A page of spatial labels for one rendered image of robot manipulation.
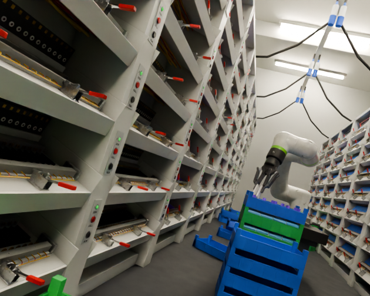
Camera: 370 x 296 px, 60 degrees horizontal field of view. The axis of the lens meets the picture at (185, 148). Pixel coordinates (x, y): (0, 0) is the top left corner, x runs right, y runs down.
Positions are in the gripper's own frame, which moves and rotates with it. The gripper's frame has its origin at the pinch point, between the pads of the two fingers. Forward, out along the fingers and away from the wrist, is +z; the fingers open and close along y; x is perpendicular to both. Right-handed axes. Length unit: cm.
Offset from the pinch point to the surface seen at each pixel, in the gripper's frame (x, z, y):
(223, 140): -64, -68, 82
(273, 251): 13.7, 30.0, -24.9
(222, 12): 70, -52, 25
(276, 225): -7.8, 10.9, -13.5
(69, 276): 78, 76, -2
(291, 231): -11.6, 10.0, -20.1
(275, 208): -3.4, 4.5, -11.3
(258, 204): 0.2, 7.0, -3.7
